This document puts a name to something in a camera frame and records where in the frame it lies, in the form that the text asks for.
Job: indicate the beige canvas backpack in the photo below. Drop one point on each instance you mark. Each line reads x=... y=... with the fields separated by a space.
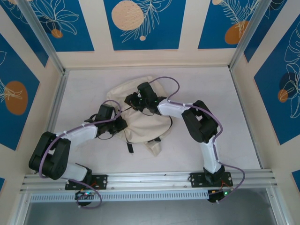
x=145 y=129

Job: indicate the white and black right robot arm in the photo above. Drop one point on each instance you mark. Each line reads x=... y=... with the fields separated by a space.
x=171 y=110

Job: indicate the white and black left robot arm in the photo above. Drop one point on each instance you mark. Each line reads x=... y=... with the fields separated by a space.
x=79 y=136

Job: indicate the small controller circuit board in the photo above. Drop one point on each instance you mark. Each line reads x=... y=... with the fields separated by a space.
x=219 y=194
x=87 y=193

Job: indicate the blue poster cream circle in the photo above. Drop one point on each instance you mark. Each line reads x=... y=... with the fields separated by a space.
x=164 y=35

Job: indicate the blue poster small orange circle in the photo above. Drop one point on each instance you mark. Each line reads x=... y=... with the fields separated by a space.
x=77 y=35

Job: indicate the blue poster fern orange circle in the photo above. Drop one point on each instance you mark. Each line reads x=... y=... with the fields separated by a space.
x=211 y=28

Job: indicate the narrow blue floral poster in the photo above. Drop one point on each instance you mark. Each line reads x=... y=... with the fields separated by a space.
x=38 y=50
x=257 y=39

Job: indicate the blue poster large orange circle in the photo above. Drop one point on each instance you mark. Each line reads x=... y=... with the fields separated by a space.
x=14 y=70

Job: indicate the small blue poster corner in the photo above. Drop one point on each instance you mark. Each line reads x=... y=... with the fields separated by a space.
x=2 y=185
x=296 y=179

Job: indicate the blue poster dark circle leaves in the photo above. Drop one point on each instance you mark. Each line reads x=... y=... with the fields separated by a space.
x=276 y=105

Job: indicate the aluminium side rail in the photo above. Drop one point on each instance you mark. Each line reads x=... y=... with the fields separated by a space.
x=56 y=110
x=245 y=117

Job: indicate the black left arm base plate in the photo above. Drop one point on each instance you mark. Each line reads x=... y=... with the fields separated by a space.
x=103 y=181

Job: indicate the long aluminium mounting rail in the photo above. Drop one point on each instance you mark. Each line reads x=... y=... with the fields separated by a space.
x=150 y=179

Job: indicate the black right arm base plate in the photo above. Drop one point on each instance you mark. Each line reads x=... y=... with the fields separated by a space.
x=195 y=180

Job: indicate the aluminium corner post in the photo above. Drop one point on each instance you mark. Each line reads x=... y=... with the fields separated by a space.
x=248 y=32
x=39 y=35

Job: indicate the aluminium lower frame bar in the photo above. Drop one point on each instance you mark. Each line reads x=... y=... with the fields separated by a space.
x=281 y=213
x=20 y=211

